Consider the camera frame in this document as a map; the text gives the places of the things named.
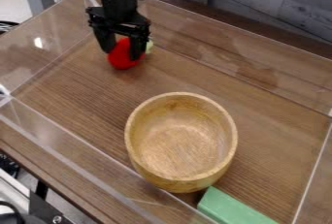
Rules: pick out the clear acrylic tray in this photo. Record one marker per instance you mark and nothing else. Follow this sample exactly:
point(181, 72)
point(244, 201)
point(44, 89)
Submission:
point(68, 104)

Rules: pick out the red felt fruit green leaf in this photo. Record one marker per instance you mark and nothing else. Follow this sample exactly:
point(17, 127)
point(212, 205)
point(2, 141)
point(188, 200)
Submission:
point(120, 57)

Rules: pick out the green block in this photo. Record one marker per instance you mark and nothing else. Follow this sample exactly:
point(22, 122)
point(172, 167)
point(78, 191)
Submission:
point(228, 211)

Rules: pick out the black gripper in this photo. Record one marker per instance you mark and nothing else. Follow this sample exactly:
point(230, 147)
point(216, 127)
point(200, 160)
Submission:
point(132, 25)

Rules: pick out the wooden bowl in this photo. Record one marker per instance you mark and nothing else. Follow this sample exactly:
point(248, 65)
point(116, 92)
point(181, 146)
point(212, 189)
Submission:
point(181, 140)

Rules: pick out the black clamp with cable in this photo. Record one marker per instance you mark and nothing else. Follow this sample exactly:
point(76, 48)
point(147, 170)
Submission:
point(30, 210)

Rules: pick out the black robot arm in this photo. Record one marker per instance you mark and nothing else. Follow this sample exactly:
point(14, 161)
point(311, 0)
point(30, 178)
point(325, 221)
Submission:
point(120, 8)

